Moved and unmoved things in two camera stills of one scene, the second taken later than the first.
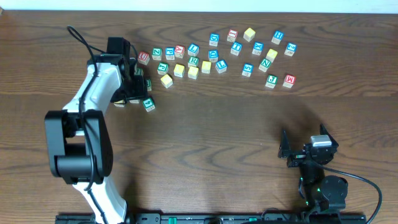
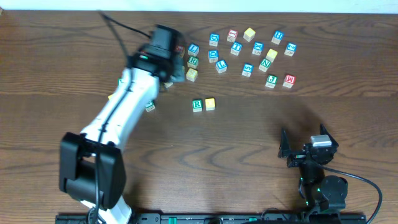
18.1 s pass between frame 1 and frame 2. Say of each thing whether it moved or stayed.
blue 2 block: stayed
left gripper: moved
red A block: stayed
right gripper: stayed
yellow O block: moved
